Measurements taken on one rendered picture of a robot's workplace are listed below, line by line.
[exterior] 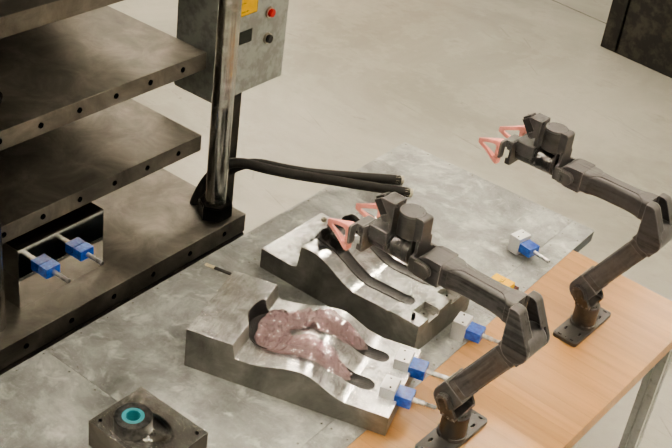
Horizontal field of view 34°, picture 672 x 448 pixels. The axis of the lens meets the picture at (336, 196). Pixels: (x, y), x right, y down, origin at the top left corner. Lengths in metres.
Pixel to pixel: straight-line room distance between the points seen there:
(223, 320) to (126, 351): 0.25
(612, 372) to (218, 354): 0.99
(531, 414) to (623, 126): 3.44
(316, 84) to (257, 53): 2.55
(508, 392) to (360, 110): 3.05
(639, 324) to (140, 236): 1.37
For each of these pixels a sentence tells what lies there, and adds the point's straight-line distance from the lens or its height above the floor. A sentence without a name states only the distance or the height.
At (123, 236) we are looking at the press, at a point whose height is 0.79.
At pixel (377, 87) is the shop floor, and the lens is 5.79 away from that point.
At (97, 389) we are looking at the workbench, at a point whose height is 0.80.
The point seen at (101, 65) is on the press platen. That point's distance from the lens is 2.81.
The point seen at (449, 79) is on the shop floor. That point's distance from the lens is 6.02.
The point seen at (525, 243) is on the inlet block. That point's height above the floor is 0.84.
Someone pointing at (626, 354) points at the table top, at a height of 0.80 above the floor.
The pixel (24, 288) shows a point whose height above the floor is 0.84.
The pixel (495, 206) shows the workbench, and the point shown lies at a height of 0.80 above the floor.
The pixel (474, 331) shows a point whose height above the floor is 0.84.
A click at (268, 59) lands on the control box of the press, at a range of 3.24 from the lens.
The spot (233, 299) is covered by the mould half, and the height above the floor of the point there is 0.91.
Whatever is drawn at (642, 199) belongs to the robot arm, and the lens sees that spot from 2.71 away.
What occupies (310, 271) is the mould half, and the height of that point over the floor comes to 0.87.
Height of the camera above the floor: 2.52
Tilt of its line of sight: 32 degrees down
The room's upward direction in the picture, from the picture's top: 8 degrees clockwise
